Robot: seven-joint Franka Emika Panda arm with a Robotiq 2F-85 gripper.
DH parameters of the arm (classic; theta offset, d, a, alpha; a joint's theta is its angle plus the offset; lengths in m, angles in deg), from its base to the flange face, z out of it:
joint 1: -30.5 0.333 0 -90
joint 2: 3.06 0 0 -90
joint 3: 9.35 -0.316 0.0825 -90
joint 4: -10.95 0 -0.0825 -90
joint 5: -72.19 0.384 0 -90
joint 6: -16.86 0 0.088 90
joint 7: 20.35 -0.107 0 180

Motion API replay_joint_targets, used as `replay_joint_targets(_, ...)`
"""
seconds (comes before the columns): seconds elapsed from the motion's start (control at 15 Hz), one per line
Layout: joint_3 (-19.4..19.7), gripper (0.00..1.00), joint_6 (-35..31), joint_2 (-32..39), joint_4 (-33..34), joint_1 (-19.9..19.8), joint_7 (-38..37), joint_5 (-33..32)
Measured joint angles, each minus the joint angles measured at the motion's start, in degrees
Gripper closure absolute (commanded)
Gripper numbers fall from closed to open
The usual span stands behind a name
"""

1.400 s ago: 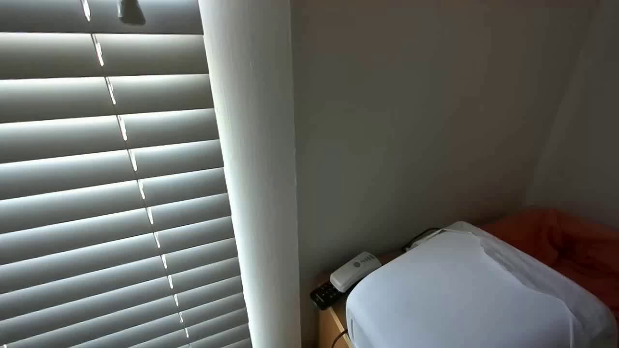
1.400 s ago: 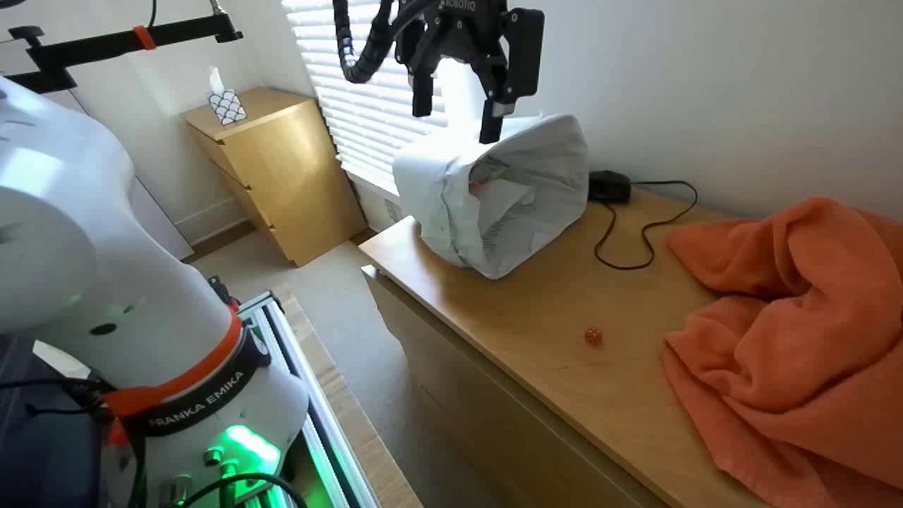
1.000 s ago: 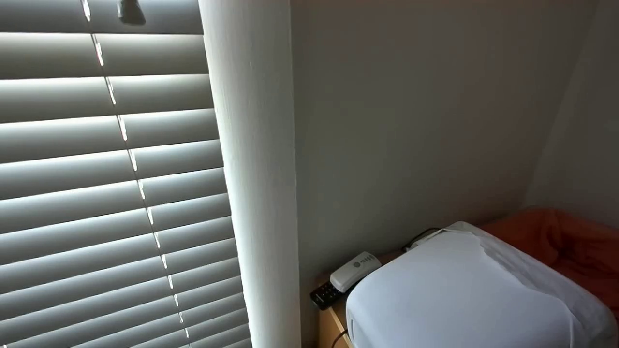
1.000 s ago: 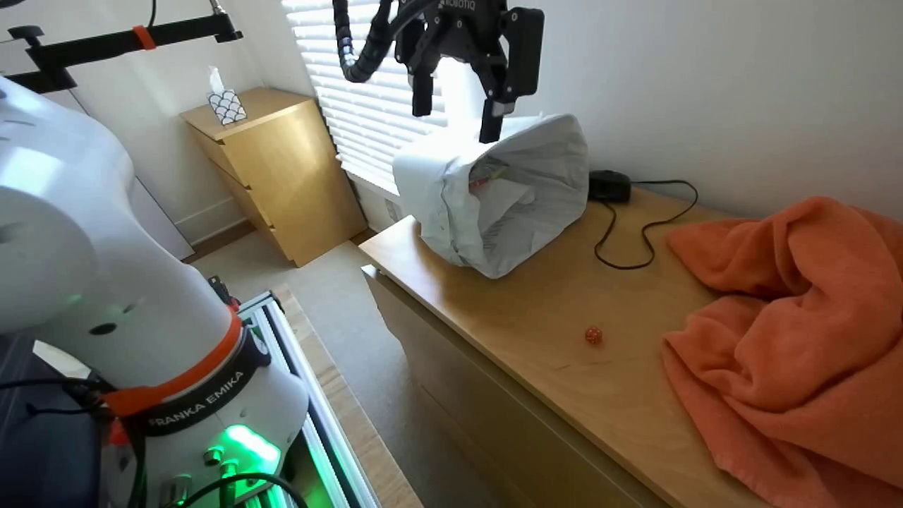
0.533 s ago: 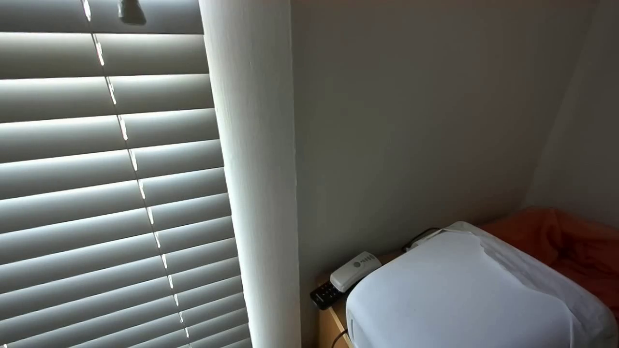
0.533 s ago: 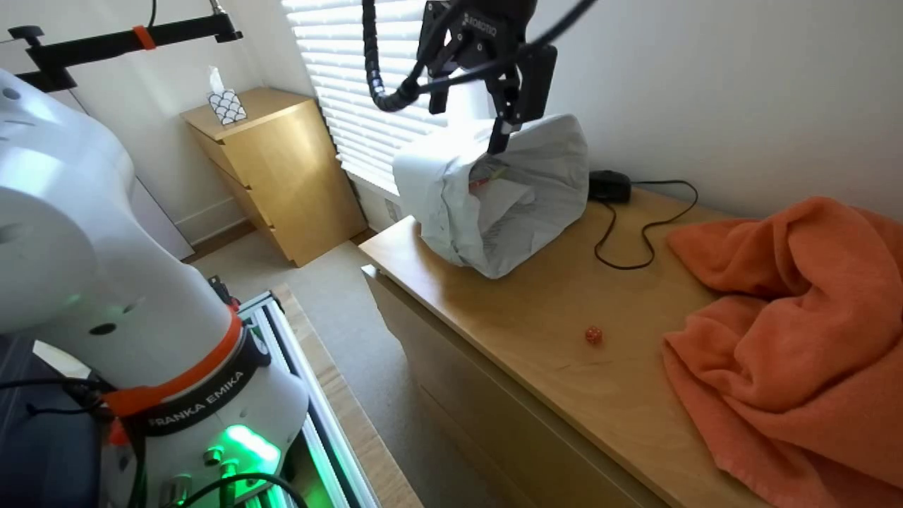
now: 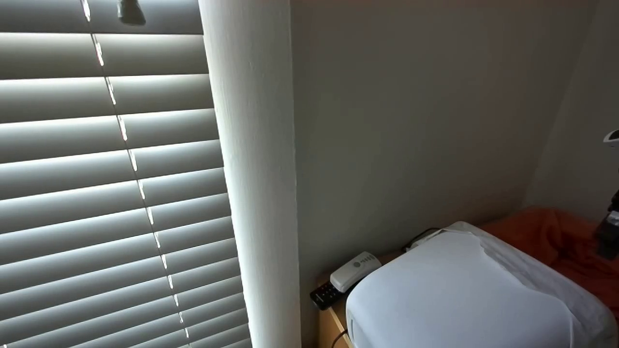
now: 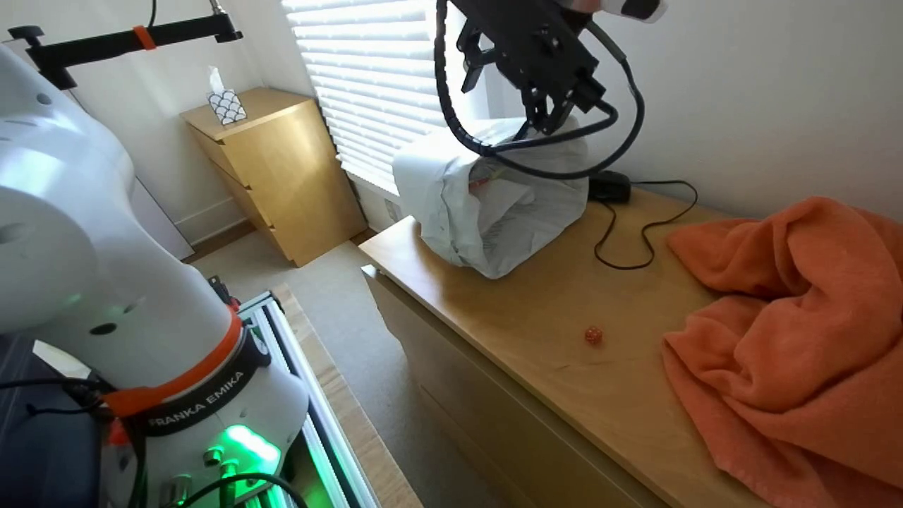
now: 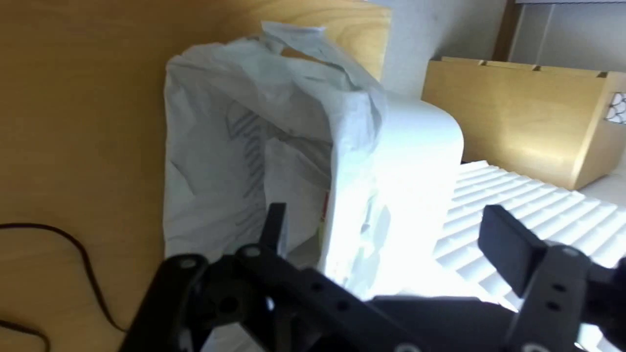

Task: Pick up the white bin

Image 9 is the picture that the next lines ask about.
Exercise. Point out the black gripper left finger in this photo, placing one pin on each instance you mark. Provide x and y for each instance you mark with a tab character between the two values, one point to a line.
215	299

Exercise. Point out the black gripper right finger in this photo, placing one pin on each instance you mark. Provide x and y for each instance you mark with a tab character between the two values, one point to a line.
559	294

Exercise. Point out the white plastic bin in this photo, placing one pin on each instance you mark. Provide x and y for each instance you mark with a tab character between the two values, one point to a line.
403	196

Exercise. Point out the white slatted radiator cover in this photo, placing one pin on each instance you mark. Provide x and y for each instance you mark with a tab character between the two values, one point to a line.
553	208

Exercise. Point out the white plastic bag liner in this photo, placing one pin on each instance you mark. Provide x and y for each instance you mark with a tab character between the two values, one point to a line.
221	149

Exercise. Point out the light wooden box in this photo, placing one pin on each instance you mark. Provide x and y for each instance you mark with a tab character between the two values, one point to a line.
520	110

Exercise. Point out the white patterned tag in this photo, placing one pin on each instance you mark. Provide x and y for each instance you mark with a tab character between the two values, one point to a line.
616	108

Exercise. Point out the dark brown wooden trim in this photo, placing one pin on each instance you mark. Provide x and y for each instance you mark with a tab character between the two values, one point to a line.
506	30

